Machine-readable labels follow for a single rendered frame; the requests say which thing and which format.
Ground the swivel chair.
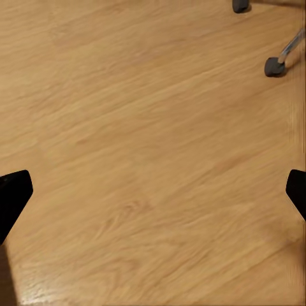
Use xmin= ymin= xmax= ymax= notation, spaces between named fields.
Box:
xmin=232 ymin=0 xmax=306 ymax=75

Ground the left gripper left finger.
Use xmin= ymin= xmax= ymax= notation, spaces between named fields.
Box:
xmin=0 ymin=170 xmax=33 ymax=246

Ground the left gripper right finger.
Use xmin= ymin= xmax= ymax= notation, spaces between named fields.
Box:
xmin=286 ymin=169 xmax=306 ymax=221

